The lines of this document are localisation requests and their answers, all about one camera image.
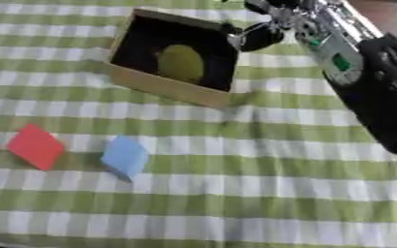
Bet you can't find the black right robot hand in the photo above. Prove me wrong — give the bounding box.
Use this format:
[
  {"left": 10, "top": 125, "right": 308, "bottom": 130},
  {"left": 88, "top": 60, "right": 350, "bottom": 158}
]
[{"left": 220, "top": 0, "right": 304, "bottom": 53}]

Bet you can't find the tan cardboard box black inside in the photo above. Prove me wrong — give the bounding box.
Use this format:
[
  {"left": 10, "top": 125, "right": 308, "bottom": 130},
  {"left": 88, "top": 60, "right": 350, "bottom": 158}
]
[{"left": 104, "top": 7, "right": 245, "bottom": 109}]

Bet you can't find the green oval toy fruit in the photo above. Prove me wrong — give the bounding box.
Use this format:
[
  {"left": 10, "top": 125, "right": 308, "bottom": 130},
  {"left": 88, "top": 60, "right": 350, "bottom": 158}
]
[{"left": 154, "top": 44, "right": 207, "bottom": 83}]

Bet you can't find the light blue block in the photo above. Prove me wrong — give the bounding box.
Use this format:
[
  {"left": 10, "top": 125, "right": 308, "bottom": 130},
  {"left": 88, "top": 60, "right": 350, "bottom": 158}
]
[{"left": 98, "top": 135, "right": 151, "bottom": 182}]

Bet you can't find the red block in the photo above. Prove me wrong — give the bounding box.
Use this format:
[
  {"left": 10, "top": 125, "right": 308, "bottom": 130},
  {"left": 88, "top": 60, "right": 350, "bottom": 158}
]
[{"left": 5, "top": 123, "right": 67, "bottom": 171}]

